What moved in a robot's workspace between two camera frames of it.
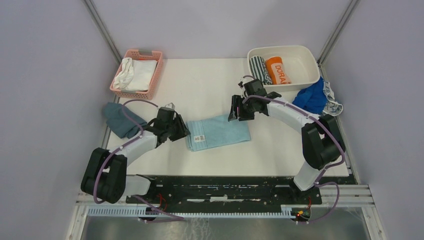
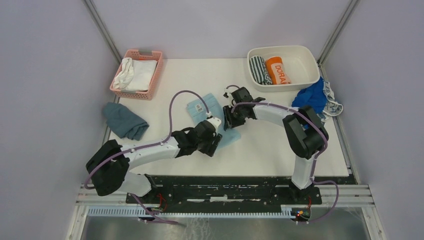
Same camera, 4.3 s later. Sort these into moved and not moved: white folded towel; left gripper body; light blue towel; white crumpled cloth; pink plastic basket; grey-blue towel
Moved: light blue towel; left gripper body
Not moved: pink plastic basket; white folded towel; white crumpled cloth; grey-blue towel
